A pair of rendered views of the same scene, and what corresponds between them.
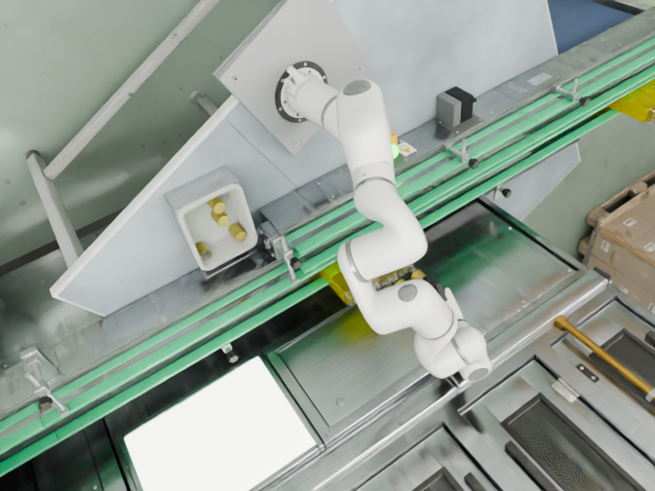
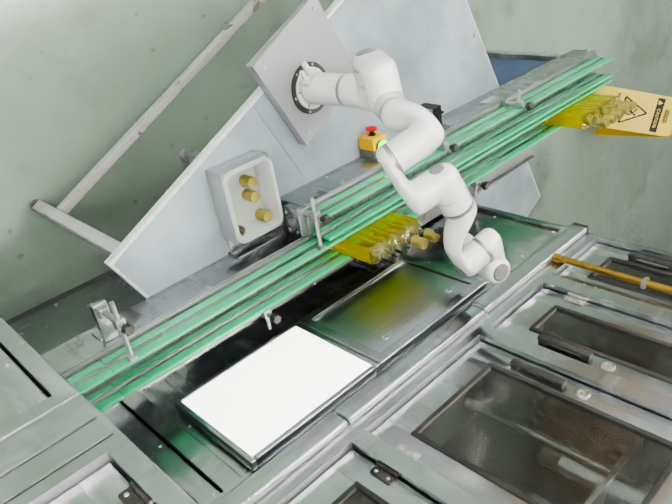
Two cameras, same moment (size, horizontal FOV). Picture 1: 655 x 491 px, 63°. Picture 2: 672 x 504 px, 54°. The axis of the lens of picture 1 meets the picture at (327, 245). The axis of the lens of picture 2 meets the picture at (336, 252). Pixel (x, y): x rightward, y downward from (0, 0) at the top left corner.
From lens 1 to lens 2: 92 cm
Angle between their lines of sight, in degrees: 21
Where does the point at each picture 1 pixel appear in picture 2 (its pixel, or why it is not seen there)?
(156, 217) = (198, 193)
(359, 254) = (394, 145)
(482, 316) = not seen: hidden behind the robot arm
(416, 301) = (444, 171)
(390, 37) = not seen: hidden behind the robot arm
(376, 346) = (404, 299)
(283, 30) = (295, 34)
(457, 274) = not seen: hidden behind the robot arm
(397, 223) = (420, 114)
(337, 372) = (375, 321)
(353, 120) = (371, 62)
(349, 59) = (343, 66)
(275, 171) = (290, 163)
